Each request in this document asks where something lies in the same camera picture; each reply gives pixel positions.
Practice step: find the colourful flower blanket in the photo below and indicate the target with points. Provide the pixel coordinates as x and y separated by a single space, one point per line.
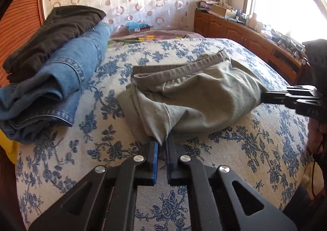
153 35

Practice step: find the open cardboard box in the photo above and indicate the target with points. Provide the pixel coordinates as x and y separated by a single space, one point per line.
223 11

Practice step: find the dark brown pants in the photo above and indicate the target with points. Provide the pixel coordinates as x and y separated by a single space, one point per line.
51 34

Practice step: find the white mug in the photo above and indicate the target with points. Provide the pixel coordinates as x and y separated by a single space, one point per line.
260 26

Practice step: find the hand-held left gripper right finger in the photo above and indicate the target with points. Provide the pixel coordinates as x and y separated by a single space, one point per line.
169 162

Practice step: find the wooden cabinet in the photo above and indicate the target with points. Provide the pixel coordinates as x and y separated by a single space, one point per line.
230 33

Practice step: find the cardboard box with blue cloth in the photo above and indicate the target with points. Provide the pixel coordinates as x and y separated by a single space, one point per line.
138 26

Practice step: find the row of small desk clutter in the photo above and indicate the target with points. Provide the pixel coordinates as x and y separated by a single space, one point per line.
283 40

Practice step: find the pale pink bottle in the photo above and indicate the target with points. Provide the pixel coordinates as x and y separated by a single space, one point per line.
252 20

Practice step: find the blue floral bed cover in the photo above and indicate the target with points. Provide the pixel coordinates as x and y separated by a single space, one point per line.
230 149

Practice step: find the yellow cloth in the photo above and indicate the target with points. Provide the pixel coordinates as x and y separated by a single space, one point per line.
7 146

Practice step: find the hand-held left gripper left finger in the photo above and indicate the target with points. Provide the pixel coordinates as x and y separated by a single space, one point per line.
154 162

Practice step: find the wooden slatted headboard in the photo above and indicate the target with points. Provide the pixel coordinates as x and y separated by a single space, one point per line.
20 16

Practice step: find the olive green pants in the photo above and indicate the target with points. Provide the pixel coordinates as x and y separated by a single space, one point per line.
199 93

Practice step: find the blue denim jeans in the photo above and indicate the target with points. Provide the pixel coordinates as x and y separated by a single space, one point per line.
51 85

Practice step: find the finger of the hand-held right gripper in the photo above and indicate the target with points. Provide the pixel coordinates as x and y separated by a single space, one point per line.
301 89
274 97

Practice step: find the stack of papers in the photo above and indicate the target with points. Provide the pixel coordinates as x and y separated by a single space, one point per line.
205 5

